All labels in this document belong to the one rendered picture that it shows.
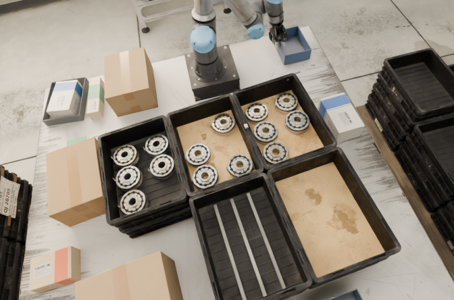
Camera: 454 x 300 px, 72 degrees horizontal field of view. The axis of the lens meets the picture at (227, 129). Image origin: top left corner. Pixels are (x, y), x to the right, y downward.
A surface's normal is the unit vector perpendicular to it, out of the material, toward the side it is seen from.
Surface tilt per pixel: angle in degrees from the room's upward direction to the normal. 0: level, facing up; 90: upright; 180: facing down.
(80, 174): 0
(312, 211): 0
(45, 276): 0
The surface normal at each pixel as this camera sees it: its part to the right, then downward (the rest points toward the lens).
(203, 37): -0.07, -0.39
